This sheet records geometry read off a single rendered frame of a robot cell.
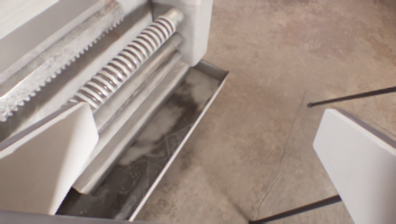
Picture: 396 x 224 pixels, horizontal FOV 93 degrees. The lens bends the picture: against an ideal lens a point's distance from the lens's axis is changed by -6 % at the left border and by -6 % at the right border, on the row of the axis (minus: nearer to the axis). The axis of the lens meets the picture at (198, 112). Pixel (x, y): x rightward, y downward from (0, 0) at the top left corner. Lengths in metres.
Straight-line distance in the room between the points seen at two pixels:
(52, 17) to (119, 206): 0.45
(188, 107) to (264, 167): 0.57
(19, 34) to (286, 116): 1.16
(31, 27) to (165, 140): 0.43
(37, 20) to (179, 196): 0.84
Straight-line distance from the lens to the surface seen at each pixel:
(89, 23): 0.37
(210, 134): 1.06
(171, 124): 0.63
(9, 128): 0.40
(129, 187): 0.60
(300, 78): 1.44
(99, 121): 0.37
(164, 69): 0.48
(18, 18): 0.32
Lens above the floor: 0.98
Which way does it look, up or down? 62 degrees down
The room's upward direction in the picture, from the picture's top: 7 degrees clockwise
